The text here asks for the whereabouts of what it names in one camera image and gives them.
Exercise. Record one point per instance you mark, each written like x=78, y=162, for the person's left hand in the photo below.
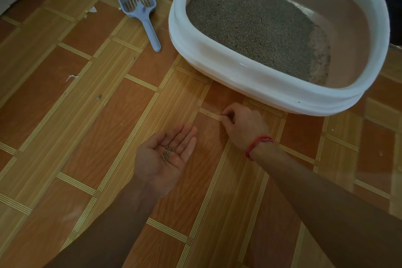
x=163, y=164

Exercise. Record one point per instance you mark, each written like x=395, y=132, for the person's right hand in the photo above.
x=246, y=126

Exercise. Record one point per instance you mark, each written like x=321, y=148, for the litter granules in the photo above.
x=166, y=154

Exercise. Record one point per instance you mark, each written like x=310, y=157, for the white pink cat litter box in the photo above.
x=245, y=79

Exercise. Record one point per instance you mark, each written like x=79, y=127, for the grey cat litter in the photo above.
x=251, y=26

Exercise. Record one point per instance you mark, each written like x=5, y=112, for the grey plastic litter scoop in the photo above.
x=136, y=4

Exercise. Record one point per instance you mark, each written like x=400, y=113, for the person's left forearm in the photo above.
x=103, y=233

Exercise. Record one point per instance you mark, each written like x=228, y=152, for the person's right forearm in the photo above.
x=329, y=208

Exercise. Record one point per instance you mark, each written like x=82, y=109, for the torn white paper scrap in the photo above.
x=91, y=10

